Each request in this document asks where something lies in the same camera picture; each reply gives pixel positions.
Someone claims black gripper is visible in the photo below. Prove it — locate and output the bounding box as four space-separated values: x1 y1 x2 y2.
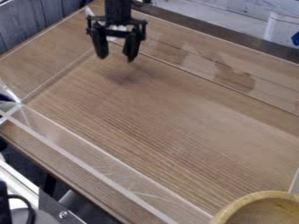
86 16 146 62

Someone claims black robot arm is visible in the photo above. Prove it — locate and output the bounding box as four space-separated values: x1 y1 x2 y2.
86 0 146 62

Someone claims brown wooden bowl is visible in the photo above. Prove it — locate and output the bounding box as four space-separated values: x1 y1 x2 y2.
209 191 299 224

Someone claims white container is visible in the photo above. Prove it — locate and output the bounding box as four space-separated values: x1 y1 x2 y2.
264 11 299 49

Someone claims blue object at edge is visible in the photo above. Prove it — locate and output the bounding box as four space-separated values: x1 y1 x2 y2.
291 32 299 46

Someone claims clear acrylic tray wall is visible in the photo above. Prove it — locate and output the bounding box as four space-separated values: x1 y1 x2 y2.
0 12 299 224

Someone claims grey metal bracket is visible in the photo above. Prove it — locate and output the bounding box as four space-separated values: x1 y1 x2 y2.
38 191 86 224

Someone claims black cable loop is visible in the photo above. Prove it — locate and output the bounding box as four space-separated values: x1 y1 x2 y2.
6 193 37 224

